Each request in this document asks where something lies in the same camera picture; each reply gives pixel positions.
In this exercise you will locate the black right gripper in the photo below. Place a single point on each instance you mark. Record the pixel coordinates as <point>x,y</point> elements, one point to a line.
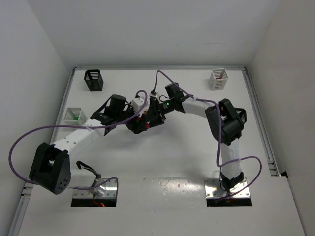
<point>157,112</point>

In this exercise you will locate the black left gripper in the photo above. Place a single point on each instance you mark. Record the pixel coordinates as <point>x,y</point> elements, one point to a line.
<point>134,123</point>

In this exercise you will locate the red green brown lego stack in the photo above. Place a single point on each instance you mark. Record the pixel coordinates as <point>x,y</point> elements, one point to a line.
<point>145,120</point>

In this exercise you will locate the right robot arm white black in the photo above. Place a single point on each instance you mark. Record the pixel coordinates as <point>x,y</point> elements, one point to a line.
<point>226,123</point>

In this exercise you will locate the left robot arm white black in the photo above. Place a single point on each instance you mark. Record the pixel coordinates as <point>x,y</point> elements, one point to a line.
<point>52,168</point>

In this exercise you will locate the white slotted container near left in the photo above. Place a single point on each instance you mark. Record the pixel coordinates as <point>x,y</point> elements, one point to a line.
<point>75,116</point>

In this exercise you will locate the white slotted container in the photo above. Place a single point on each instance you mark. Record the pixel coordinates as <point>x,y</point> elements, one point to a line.
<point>218,79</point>
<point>75,116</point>

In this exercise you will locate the black slotted container far left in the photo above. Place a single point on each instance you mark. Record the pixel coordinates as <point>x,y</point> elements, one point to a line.
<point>94,80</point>

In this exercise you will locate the black slotted container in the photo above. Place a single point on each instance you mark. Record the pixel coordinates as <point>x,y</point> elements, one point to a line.
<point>242,113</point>
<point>94,80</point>

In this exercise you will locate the white slotted container far right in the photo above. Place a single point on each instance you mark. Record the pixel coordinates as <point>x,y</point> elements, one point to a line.
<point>218,79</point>

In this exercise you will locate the black slotted container right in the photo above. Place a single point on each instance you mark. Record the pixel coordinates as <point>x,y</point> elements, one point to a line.
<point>242,113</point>

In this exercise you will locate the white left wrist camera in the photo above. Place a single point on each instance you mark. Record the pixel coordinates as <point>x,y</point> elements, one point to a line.
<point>137,103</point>

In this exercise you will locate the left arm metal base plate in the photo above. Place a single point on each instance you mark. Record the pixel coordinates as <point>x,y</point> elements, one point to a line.
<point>106,191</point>

